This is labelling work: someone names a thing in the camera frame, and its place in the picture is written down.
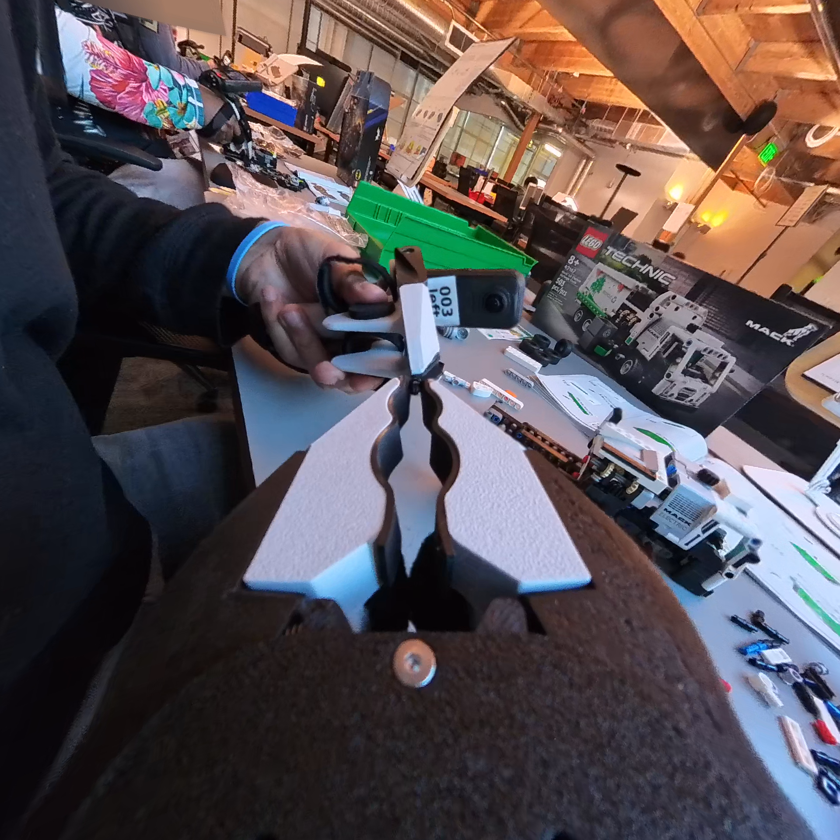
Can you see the person's grey pants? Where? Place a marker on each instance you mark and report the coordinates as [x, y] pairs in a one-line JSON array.
[[170, 485]]

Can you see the printed instruction page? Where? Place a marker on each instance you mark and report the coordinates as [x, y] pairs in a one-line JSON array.
[[827, 374]]

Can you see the blue plastic bin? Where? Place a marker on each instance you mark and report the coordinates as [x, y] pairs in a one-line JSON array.
[[272, 108]]

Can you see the blue wristband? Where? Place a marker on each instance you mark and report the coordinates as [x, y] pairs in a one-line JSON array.
[[253, 246]]

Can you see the white stand base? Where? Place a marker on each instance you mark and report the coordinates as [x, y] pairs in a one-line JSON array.
[[794, 499]]

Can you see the pile of small lego pieces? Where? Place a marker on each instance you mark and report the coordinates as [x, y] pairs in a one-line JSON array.
[[794, 695]]

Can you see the person's left hand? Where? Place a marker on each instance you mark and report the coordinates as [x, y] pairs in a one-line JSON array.
[[282, 275]]

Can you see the small grey white lego piece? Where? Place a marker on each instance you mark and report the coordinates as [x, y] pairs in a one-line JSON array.
[[455, 379]]

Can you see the green plastic bin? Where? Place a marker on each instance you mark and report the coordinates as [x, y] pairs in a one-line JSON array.
[[433, 229]]

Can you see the person's left forearm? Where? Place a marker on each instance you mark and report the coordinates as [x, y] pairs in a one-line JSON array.
[[164, 262]]

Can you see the black lego model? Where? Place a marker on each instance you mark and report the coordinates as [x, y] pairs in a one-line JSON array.
[[262, 164]]

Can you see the white lego plate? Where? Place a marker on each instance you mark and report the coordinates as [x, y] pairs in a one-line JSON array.
[[523, 358]]

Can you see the black office chair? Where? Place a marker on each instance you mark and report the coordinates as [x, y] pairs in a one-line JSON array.
[[111, 148]]

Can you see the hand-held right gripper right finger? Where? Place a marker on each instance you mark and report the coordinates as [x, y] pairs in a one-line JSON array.
[[512, 518]]

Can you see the white display board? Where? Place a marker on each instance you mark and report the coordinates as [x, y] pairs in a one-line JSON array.
[[446, 105]]

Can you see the scattered white black lego parts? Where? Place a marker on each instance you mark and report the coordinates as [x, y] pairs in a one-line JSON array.
[[453, 333]]

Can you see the grey lego beam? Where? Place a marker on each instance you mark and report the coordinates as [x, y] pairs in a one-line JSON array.
[[520, 376]]

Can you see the black lego tire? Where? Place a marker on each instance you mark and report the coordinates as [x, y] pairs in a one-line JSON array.
[[546, 342], [530, 346], [548, 359], [564, 348]]

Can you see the dark lego box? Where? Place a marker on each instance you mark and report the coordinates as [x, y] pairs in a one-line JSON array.
[[364, 131]]

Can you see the open instruction booklet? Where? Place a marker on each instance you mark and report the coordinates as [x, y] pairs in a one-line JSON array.
[[590, 403]]

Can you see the black lego set box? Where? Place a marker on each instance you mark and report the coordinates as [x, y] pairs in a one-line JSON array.
[[689, 328]]

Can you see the dark overhead bar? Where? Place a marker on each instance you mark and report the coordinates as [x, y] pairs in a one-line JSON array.
[[656, 85]]

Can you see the clear plastic bags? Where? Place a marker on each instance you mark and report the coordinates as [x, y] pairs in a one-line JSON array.
[[289, 210]]

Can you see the green white sticker sheet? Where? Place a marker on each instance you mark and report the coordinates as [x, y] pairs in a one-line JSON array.
[[502, 333]]

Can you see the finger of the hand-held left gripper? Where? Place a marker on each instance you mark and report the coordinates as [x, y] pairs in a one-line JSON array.
[[420, 328]]

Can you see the black floor lamp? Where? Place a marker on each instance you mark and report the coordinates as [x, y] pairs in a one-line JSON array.
[[627, 190]]

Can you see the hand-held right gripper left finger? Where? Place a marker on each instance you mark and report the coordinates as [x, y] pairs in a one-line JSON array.
[[321, 518]]

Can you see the white lego truck model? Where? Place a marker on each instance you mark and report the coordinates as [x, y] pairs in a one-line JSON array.
[[656, 499]]

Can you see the white lego beam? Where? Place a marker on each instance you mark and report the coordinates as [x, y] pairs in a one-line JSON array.
[[504, 392]]

